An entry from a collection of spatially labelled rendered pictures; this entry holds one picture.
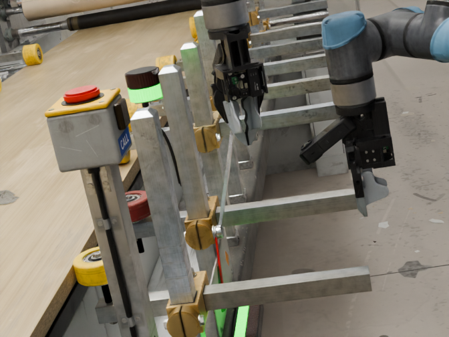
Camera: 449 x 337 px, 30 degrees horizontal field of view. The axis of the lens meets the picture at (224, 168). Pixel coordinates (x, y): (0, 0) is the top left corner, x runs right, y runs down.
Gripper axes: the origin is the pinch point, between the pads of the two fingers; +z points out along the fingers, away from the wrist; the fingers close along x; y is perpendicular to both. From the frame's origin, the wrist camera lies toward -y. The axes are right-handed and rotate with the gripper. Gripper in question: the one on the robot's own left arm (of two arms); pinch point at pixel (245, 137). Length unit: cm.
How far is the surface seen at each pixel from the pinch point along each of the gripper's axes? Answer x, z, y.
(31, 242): -40.6, 9.0, -0.8
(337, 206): 13.1, 15.2, 5.5
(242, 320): -8.9, 29.0, 10.5
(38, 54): -30, 4, -197
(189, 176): -11.5, 4.0, 1.1
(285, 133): 80, 77, -252
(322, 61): 39, 4, -65
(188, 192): -12.3, 7.0, 0.8
